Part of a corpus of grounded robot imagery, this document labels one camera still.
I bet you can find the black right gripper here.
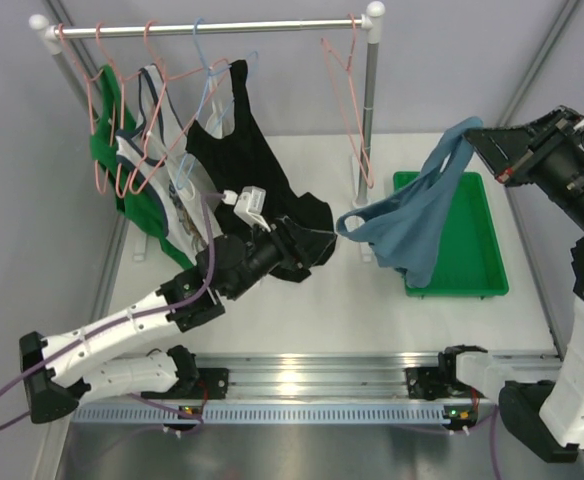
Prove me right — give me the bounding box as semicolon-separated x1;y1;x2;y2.
461;102;584;232

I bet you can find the blue tank top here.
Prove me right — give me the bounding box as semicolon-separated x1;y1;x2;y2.
335;116;483;288

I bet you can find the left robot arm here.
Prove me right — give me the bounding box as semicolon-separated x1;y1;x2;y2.
19;217;336;424

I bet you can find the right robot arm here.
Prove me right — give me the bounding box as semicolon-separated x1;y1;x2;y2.
438;106;584;463

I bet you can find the pink empty hanger right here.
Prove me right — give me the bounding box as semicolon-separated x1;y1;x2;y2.
320;14;375;189

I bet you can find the black tank top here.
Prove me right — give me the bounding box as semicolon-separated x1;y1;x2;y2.
185;59;339;286

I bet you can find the green tank top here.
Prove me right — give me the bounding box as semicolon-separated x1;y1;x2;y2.
90;65;192;269

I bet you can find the white printed tank top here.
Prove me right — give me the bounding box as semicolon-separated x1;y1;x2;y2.
116;64;218;263

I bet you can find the pink hanger far left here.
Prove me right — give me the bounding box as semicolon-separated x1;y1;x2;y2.
58;23;109;195

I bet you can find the green plastic tray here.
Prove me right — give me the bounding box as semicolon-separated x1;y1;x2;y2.
405;172;509;299

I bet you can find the white garment rack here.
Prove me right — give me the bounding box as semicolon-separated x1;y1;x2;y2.
27;0;387;263

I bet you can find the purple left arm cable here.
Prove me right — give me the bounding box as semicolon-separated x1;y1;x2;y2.
0;192;226;436

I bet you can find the aluminium rail base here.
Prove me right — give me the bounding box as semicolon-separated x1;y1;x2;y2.
121;352;584;401

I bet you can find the blue wire hanger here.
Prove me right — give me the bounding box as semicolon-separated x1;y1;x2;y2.
175;17;234;191

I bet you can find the perforated cable duct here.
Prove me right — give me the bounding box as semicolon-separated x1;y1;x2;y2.
70;402;478;426

